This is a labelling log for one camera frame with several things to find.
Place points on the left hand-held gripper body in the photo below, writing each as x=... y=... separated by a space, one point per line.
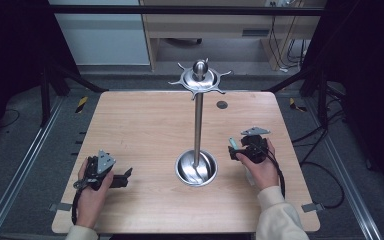
x=102 y=162

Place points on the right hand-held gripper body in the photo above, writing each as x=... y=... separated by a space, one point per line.
x=256 y=148

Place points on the person's right hand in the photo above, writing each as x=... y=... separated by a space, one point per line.
x=263 y=173

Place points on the person's left hand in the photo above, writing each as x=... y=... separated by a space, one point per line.
x=91 y=203

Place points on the stainless steel hook rack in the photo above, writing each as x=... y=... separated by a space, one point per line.
x=198 y=133

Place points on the dark round table grommet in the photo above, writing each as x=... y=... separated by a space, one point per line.
x=222 y=105

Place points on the black metal stand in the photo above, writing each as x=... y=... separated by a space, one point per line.
x=55 y=83
x=316 y=86

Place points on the white cabinet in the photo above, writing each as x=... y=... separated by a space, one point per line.
x=103 y=36

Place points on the black curtain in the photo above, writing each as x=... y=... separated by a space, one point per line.
x=366 y=83
x=10 y=50

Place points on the grey table bracket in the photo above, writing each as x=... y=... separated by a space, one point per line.
x=60 y=207
x=312 y=207

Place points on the aluminium rail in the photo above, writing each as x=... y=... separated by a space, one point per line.
x=346 y=180
x=20 y=166

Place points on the black horizontal frame bar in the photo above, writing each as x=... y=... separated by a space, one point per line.
x=180 y=10

